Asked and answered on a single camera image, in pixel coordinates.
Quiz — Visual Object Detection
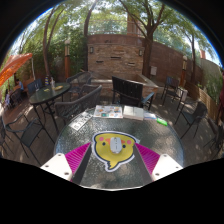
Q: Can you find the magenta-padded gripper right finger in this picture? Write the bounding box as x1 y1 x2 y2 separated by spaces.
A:
133 142 184 183

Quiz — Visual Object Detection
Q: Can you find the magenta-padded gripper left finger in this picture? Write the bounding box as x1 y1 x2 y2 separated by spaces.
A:
39 142 93 186

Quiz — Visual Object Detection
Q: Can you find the yellow bird-shaped mouse pad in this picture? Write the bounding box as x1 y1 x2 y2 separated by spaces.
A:
91 130 141 173

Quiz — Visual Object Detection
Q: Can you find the green wipes pack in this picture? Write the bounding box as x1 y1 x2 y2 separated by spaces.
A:
156 117 169 127

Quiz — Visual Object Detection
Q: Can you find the white number plate strip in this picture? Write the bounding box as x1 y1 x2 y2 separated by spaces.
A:
68 111 94 132

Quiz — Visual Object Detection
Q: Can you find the blue and white box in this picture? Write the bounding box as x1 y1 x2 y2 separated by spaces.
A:
143 112 158 121

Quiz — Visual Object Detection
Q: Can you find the black mesh metal chair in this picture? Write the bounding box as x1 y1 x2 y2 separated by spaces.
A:
174 100 208 139

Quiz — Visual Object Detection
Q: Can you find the dark woven armchair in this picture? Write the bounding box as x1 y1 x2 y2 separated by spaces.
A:
65 71 94 94
54 84 103 126

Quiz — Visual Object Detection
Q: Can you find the dark round patio table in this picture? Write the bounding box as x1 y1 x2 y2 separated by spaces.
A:
28 82 72 134

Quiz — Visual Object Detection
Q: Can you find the colourful printed leaflet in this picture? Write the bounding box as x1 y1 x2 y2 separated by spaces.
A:
93 104 124 120

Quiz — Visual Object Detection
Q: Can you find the wooden slat fence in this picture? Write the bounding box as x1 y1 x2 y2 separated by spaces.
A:
186 81 221 121

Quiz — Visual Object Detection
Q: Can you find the blue patio chair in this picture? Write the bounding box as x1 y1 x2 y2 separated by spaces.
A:
26 78 44 98

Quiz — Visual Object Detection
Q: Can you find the blue-backed metal chair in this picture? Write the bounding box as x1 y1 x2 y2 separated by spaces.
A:
160 76 184 106

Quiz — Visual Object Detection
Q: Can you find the black slatted chair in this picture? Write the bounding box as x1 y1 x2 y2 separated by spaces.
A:
111 75 156 111

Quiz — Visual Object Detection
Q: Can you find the person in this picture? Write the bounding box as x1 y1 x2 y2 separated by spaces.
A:
14 79 25 92

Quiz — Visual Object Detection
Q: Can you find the orange parasol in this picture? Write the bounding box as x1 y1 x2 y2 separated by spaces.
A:
0 53 34 88

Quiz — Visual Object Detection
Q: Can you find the black metal frame chair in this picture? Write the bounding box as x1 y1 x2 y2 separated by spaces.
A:
0 114 56 166

